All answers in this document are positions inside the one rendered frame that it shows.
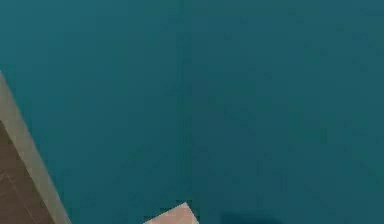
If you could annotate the pale pink flat block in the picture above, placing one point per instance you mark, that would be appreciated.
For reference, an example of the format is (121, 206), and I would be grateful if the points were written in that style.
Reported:
(175, 216)

